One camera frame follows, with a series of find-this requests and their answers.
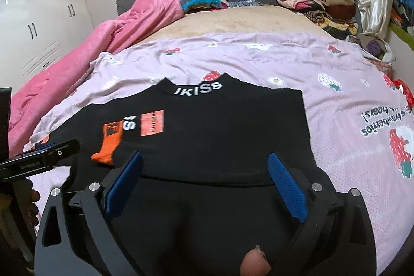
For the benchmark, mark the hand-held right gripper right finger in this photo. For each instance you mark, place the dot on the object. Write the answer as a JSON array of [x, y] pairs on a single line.
[[286, 185]]

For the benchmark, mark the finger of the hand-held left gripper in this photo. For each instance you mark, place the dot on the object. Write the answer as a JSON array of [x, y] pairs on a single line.
[[63, 150], [43, 146]]

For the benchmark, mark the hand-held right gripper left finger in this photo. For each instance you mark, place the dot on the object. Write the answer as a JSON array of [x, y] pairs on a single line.
[[124, 180]]

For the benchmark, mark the black printed t-shirt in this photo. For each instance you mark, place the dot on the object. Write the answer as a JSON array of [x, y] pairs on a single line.
[[210, 140]]

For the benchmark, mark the pile of folded clothes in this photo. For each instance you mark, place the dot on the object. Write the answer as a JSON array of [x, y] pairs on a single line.
[[326, 1]]

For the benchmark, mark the striped colourful clothes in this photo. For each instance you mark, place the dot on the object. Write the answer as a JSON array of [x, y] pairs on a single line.
[[200, 1]]

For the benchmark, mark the person's left hand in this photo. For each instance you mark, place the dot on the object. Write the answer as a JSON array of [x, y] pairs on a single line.
[[33, 198]]

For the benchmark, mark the person's right hand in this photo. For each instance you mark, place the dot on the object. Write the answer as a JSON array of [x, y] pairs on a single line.
[[255, 261]]

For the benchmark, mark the pink strawberry printed blanket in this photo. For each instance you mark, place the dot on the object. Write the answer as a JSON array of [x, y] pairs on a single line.
[[339, 120]]

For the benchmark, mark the pink fleece quilt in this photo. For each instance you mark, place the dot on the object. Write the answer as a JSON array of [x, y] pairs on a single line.
[[97, 43]]

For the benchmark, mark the white glossy wardrobe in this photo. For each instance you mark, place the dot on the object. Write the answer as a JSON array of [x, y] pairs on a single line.
[[42, 4]]

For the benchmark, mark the red shiny wrapper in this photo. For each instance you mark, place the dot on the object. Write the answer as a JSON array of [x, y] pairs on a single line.
[[404, 90]]

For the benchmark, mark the white bag with purple cloth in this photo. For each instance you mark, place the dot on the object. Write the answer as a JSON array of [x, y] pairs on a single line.
[[375, 48]]

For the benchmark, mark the beige bed sheet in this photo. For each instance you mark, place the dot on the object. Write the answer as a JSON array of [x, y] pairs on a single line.
[[233, 22]]

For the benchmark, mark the dark floral cloth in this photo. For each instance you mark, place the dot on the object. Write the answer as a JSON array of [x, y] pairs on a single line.
[[244, 2]]

